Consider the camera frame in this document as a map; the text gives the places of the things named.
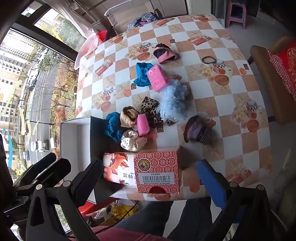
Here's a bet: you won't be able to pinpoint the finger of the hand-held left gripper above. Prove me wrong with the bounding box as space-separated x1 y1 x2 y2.
13 152 56 186
33 158 71 189

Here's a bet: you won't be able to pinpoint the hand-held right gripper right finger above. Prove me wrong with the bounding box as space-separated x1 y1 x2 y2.
197 159 282 241

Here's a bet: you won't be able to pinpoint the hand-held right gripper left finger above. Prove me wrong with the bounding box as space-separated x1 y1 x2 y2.
26 159 104 241

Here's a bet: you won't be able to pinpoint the grey cardboard box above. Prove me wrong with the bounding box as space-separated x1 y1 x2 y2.
60 115 107 204

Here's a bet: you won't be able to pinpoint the purple knitted scrunchie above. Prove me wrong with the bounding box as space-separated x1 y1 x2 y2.
183 115 213 145

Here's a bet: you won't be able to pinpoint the leopard print scrunchie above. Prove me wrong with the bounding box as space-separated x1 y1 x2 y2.
141 96 164 129

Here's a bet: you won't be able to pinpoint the light blue fluffy cloth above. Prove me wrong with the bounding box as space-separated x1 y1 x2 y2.
158 79 189 122

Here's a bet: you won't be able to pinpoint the blue crinkled scrunchie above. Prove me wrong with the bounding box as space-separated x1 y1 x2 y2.
104 112 125 142
133 62 154 88

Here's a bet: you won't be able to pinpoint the pink and black sock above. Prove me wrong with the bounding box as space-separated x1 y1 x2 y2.
153 44 181 65

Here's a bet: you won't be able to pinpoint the red plastic stool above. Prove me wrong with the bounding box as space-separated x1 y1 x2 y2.
78 200 98 216

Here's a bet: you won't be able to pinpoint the white crumpled cloth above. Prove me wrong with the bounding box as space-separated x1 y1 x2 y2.
93 207 114 220

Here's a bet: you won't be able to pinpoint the person's legs in jeans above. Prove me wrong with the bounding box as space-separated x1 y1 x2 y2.
113 197 214 241

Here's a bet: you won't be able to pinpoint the white polka dot scrunchie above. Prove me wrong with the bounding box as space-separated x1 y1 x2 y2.
120 130 148 152

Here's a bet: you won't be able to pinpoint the person's maroon sweater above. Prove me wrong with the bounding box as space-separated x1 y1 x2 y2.
91 226 167 241

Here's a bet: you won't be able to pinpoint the beige sock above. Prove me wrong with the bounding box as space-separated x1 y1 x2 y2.
120 106 142 128

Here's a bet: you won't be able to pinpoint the large glass window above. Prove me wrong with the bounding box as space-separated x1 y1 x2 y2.
0 6 93 232

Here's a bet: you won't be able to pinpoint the small pink sponge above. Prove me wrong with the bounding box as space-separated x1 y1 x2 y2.
136 114 150 136

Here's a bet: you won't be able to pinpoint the checkered printed tablecloth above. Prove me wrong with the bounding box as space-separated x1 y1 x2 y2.
75 14 274 202

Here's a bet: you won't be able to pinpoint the brown wooden chair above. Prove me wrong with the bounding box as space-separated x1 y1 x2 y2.
249 38 296 126

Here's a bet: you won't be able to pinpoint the large pink sponge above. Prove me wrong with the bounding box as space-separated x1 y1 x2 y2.
146 65 171 92

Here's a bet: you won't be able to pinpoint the pink plastic basin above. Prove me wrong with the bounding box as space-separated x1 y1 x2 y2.
75 32 98 70

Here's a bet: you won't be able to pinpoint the red patterned cushion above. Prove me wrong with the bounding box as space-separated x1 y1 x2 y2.
269 41 296 103

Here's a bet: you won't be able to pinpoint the red plastic basin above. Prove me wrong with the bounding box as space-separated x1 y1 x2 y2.
96 30 110 42

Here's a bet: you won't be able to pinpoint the grey folding chair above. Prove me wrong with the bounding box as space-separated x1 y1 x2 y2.
105 8 163 36

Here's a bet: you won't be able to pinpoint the dark checkered cloth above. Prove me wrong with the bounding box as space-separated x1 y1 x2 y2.
128 13 160 29

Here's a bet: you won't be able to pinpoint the pink plastic stool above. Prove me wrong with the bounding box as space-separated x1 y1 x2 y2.
225 0 247 30

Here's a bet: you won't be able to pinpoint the black hair tie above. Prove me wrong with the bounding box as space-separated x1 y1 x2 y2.
202 56 218 65

